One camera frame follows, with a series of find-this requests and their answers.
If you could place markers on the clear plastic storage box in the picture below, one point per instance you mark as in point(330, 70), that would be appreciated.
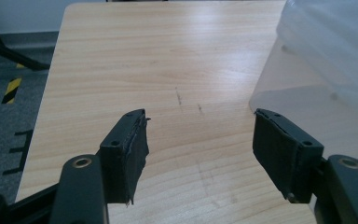
point(323, 62)

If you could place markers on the yellow black floor tape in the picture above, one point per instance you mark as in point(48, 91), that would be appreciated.
point(11, 90)

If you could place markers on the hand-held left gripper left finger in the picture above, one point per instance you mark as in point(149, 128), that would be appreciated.
point(122, 161)

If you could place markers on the black floor tape marks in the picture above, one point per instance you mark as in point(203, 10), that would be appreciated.
point(24, 149)

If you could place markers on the black metal stand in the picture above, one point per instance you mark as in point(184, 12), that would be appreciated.
point(9, 54)

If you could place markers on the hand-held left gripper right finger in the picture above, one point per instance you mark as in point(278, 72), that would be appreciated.
point(279, 155)

